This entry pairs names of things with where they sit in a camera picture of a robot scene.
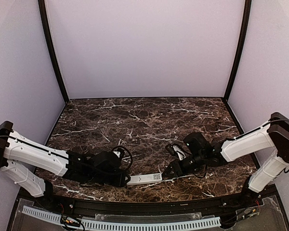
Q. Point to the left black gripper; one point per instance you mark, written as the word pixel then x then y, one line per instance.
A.
pixel 119 178

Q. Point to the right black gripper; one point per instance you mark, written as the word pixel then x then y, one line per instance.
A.
pixel 176 169

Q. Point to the white remote control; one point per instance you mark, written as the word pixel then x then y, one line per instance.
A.
pixel 145 179

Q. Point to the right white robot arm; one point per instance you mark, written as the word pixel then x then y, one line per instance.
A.
pixel 273 133

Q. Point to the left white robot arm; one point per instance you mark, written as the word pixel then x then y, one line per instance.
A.
pixel 16 151

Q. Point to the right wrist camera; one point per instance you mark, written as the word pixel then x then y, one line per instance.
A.
pixel 175 150

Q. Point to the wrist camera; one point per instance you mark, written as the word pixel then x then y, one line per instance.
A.
pixel 175 150
pixel 119 153

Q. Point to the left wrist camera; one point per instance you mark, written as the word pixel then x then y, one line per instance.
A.
pixel 119 153

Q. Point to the white slotted cable duct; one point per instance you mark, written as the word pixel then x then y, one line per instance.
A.
pixel 94 225

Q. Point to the black front table rail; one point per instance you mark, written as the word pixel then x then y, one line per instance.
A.
pixel 80 207

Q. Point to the right black frame post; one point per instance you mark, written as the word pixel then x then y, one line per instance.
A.
pixel 239 49

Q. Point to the black frame post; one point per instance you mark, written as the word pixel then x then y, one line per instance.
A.
pixel 51 49
pixel 239 49

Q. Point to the left black frame post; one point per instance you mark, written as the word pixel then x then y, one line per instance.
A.
pixel 51 49

